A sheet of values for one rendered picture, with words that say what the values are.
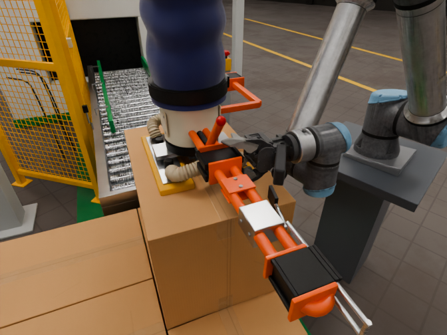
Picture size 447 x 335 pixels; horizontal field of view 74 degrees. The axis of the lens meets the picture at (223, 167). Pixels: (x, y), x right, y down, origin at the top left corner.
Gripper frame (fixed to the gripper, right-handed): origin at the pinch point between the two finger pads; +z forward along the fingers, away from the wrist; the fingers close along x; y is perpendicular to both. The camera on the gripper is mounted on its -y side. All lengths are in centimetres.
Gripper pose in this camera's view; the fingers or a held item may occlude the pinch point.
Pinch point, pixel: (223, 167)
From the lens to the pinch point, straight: 70.3
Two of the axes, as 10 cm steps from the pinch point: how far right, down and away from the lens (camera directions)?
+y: -3.7, -5.3, 7.7
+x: 0.0, -8.2, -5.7
